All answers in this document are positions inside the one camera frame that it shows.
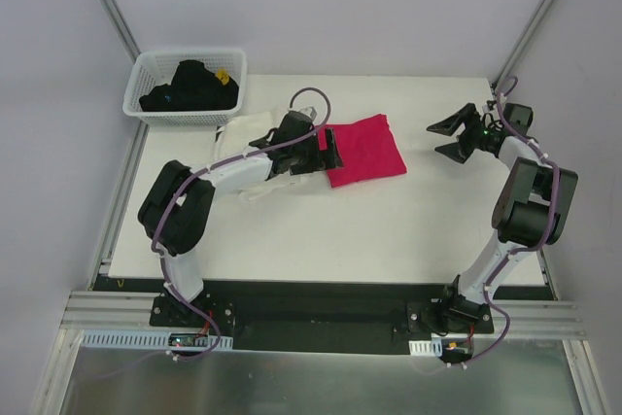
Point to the right white cable duct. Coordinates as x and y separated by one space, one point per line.
425 348

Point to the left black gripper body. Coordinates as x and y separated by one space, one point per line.
317 154

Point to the black t shirt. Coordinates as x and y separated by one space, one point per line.
193 88

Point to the white cable duct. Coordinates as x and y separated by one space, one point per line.
154 340
425 348

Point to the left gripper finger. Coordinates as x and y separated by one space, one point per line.
330 154
306 169

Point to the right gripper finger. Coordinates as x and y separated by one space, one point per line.
459 151
465 116

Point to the left aluminium frame post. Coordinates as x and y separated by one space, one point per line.
121 27

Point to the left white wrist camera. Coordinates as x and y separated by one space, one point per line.
309 112

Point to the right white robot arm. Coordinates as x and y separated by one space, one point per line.
531 211

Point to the white t shirt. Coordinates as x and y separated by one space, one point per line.
232 138

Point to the aluminium frame post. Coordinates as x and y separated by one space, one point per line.
121 27
528 34

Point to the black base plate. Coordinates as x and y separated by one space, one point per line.
344 318

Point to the right aluminium frame post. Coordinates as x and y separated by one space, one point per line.
528 34

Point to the left white cable duct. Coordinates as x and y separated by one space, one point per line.
154 340

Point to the white plastic laundry basket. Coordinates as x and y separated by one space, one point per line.
157 68

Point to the pink t shirt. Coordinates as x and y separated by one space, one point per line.
368 151

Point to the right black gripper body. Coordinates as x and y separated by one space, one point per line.
469 134

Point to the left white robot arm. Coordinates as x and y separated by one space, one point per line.
175 211

